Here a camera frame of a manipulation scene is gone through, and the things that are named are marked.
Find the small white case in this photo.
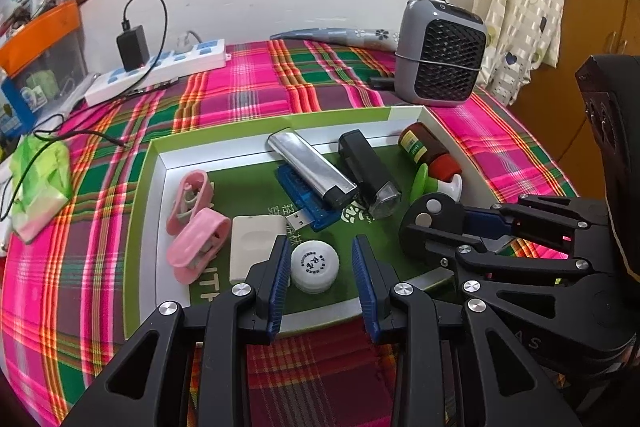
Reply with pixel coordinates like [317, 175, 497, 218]
[229, 215, 288, 288]

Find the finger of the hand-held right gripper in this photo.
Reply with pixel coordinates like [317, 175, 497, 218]
[462, 195, 608, 240]
[400, 225, 596, 303]

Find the white power strip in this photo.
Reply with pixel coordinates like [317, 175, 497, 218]
[84, 38, 228, 106]

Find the white bottle cap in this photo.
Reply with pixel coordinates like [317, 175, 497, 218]
[290, 239, 342, 294]

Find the black charging cable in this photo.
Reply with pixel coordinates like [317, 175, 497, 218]
[10, 0, 168, 212]

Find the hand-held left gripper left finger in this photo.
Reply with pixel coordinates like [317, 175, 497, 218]
[60, 235, 292, 427]

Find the green tissue pack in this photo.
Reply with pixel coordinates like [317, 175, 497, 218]
[11, 135, 73, 243]

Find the pink clip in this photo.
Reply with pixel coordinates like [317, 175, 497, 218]
[166, 170, 216, 235]
[166, 207, 232, 285]

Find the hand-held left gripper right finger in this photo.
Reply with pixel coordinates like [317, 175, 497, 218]
[351, 235, 583, 427]

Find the black flashlight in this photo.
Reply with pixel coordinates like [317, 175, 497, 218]
[338, 130, 402, 220]

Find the orange lid plastic bin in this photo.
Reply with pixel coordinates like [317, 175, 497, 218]
[0, 0, 88, 92]

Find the floral pillow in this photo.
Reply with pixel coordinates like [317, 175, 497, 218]
[270, 25, 403, 52]

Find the blue USB card reader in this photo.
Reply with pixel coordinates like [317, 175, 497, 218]
[275, 164, 341, 234]

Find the silver lighter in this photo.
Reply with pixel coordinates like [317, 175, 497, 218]
[266, 128, 358, 209]

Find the wooden wardrobe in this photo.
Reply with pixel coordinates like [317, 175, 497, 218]
[510, 0, 640, 202]

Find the green white cardboard box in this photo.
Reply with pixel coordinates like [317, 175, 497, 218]
[122, 105, 501, 340]

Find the plaid blanket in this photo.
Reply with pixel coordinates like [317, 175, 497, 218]
[0, 39, 581, 427]

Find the grey space heater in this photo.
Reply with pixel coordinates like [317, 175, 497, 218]
[394, 0, 488, 108]

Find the brown bottle red cap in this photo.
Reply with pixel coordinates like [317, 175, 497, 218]
[397, 122, 462, 182]

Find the green white suction hook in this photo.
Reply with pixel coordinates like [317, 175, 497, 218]
[410, 163, 465, 208]

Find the blue white carton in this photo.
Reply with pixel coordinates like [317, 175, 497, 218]
[0, 77, 36, 138]

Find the black charger adapter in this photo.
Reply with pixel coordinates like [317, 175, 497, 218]
[116, 25, 150, 70]

